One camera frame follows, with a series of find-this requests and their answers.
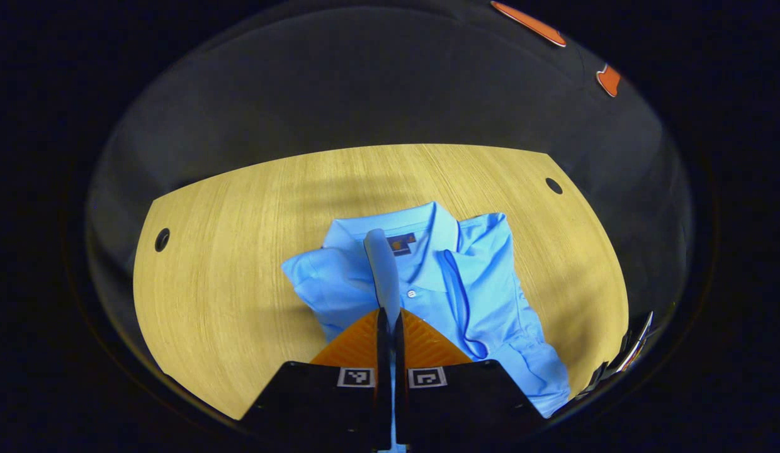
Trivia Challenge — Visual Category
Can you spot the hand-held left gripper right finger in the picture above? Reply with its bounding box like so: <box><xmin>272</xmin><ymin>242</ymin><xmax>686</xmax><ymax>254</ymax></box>
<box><xmin>393</xmin><ymin>308</ymin><xmax>548</xmax><ymax>449</ymax></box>

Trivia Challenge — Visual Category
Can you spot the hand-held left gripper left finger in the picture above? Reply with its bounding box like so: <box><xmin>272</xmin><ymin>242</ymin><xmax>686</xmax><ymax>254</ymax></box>
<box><xmin>239</xmin><ymin>307</ymin><xmax>390</xmax><ymax>450</ymax></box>

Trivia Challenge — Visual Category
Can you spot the light blue T-shirt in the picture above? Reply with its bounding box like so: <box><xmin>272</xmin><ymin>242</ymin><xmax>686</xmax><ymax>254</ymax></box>
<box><xmin>281</xmin><ymin>201</ymin><xmax>572</xmax><ymax>453</ymax></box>

